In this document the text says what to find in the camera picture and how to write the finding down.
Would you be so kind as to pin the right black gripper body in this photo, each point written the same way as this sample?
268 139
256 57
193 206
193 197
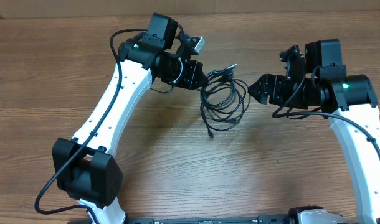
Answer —
281 89

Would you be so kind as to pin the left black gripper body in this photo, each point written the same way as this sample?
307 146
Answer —
182 74

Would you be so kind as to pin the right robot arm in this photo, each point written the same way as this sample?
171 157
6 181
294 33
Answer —
316 83

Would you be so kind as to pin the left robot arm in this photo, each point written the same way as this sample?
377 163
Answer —
85 165

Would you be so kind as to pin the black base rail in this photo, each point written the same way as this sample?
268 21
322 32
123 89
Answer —
261 219

